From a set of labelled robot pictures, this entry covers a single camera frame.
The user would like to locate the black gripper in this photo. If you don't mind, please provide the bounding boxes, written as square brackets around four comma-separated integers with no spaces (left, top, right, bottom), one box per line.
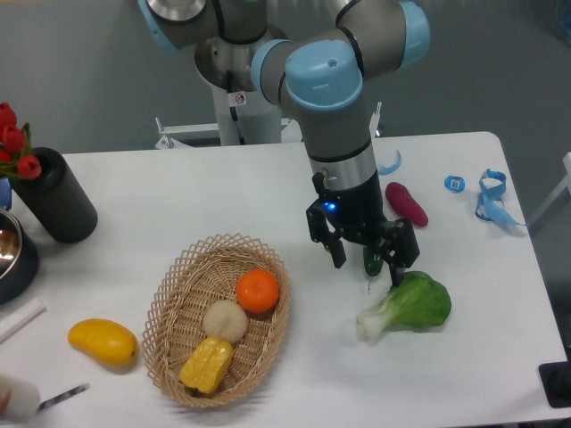
[306,172,420,287]

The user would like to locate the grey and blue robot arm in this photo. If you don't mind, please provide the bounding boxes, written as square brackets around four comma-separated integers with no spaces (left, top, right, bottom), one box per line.
[139,1,430,284]

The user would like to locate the woven wicker basket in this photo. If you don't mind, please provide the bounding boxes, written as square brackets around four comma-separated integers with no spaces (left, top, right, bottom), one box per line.
[142,234,291,408]

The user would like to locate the dark green cucumber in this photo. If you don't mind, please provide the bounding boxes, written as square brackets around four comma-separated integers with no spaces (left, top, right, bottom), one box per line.
[362,247,385,289]

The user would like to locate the purple sweet potato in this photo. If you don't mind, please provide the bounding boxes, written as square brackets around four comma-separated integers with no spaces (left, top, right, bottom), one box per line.
[385,182,429,227]

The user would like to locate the green bok choy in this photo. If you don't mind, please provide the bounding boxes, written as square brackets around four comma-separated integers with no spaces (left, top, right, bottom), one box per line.
[356,271,452,341]

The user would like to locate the blue curved tape strip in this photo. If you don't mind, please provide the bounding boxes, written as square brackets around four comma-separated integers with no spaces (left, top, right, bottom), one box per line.
[377,150,401,176]

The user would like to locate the orange tangerine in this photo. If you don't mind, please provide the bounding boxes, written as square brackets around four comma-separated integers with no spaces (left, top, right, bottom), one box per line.
[236,268,279,313]

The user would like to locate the small blue tape roll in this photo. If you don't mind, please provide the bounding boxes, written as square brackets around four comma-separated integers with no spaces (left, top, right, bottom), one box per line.
[443,175,466,193]

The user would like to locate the blue crumpled ribbon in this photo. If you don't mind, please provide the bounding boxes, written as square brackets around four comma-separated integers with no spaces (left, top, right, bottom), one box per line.
[475,169,525,227]

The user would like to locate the white garlic bulb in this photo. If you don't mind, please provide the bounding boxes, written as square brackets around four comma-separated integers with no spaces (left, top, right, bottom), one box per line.
[202,300,249,343]

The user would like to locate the black device at table corner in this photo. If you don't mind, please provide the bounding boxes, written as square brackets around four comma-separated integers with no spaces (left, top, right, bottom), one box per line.
[539,361,570,408]

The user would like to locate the yellow mango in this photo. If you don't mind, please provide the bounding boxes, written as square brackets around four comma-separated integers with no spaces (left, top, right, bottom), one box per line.
[67,318,137,366]

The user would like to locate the metal tweezers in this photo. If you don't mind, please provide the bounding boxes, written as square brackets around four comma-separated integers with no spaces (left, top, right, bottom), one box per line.
[37,383,90,412]

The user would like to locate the black ribbed cylinder vase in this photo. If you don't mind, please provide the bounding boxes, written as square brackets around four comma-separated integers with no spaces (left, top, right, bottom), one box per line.
[10,147,98,243]

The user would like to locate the white rectangular stick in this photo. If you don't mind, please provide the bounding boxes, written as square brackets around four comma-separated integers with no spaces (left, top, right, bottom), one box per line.
[1,298,46,342]

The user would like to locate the steel bowl with dark rim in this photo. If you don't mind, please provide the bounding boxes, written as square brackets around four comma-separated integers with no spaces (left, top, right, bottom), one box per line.
[0,210,39,304]

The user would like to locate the red tulip bouquet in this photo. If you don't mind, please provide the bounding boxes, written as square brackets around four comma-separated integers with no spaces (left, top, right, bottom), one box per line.
[1,102,42,180]

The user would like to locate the white bottle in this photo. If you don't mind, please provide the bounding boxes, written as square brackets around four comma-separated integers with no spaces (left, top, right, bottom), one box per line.
[1,374,40,421]

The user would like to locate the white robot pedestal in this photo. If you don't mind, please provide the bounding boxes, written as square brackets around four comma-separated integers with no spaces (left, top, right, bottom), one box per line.
[194,24,291,146]

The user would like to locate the white metal base frame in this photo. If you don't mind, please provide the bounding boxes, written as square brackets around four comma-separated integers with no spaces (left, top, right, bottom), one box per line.
[155,101,384,149]

